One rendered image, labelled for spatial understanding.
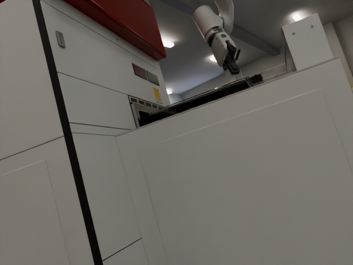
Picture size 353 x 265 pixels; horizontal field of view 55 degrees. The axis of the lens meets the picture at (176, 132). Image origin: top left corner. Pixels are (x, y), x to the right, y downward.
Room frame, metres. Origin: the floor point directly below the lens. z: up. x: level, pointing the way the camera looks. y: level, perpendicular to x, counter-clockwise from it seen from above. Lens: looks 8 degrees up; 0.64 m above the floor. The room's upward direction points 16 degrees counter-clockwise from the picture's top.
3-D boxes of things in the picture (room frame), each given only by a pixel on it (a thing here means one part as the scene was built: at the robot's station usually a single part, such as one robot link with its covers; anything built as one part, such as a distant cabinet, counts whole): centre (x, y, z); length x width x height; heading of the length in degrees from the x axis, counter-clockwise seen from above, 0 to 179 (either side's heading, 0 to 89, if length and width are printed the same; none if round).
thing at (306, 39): (1.11, -0.48, 0.89); 0.55 x 0.09 x 0.14; 162
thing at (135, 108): (1.33, 0.05, 0.89); 0.44 x 0.02 x 0.10; 162
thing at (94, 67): (1.17, 0.12, 1.02); 0.81 x 0.03 x 0.40; 162
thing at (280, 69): (1.07, -0.36, 0.89); 0.08 x 0.03 x 0.03; 72
